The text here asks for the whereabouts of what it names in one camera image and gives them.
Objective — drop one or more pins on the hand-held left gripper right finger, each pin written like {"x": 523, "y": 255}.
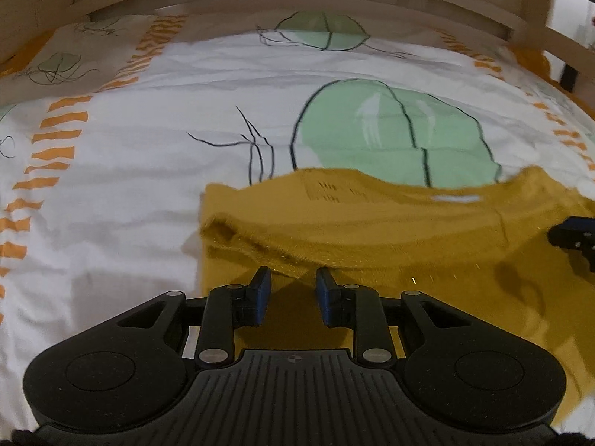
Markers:
{"x": 325, "y": 291}

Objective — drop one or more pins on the white cactus print duvet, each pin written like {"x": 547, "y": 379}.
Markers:
{"x": 167, "y": 158}

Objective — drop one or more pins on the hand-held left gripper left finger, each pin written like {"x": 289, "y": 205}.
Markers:
{"x": 263, "y": 290}

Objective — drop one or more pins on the mustard yellow knit sweater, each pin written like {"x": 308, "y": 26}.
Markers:
{"x": 409, "y": 223}

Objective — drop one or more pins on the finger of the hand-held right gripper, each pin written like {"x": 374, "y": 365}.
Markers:
{"x": 574, "y": 233}

